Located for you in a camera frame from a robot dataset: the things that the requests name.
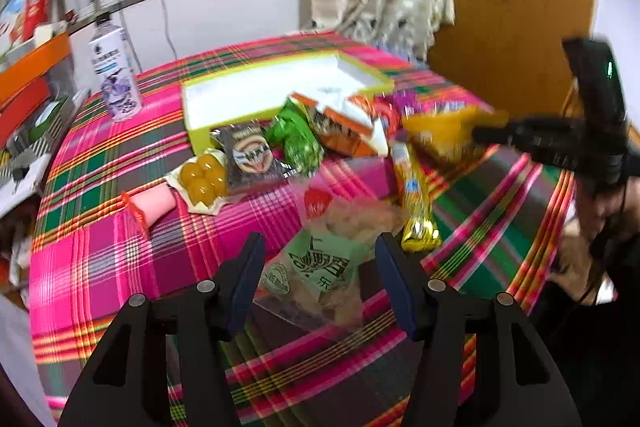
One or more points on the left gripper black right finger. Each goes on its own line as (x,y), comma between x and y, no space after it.
(482,363)

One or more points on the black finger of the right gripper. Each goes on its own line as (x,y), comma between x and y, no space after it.
(528,135)

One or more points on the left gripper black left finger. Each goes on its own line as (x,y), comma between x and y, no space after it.
(124,382)

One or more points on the yellow blue-logo snack bag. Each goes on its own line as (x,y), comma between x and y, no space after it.
(446,134)

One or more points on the yellow sausage stick packet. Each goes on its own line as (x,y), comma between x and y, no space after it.
(420,232)

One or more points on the pink sausage snack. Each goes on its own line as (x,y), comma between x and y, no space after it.
(148,206)

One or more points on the small red round snack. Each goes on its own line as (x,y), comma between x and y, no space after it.
(388,115)

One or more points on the clear green-label nut snack bag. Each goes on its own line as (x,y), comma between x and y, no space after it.
(314,280)

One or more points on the yellow round pastries pack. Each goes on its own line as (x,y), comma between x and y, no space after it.
(201,182)

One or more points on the white orange snack bag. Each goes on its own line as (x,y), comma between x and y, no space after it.
(348,126)

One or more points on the dark round-logo snack packet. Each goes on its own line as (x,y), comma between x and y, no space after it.
(251,165)

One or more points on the green crinkled snack packet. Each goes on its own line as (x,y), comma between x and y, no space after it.
(290,133)

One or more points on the purple snack packet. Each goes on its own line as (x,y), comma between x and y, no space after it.
(406,102)

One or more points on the right hand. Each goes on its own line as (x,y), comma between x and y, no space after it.
(593,210)

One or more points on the wooden wardrobe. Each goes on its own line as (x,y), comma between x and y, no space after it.
(509,52)

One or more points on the striped black white box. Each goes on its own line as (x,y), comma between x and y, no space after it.
(40,135)

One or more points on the yellow-green shallow box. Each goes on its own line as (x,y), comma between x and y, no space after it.
(258,90)

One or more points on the red box lid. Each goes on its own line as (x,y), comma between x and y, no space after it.
(21,107)

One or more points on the orange box lid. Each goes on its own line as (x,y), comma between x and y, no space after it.
(33,66)

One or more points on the white labelled drink bottle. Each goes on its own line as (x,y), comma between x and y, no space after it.
(112,63)

